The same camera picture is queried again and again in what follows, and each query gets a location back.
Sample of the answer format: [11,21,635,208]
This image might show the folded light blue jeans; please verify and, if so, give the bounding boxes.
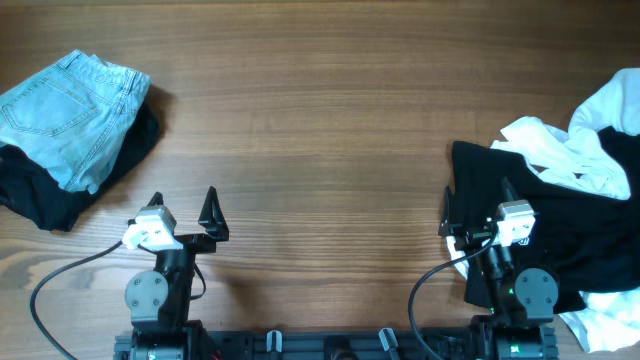
[1,50,151,193]

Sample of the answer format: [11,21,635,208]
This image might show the white t-shirt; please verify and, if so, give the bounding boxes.
[446,67,640,354]

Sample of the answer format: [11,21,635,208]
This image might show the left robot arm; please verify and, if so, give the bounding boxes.
[114,187,229,360]

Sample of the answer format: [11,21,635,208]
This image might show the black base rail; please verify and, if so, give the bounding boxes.
[113,327,559,360]

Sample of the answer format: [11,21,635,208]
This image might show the folded black garment under jeans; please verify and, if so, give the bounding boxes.
[1,104,161,232]

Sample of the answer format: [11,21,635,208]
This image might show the black polo shirt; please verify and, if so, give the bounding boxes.
[449,127,639,313]

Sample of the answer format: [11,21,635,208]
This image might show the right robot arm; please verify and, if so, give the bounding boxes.
[423,179,559,360]

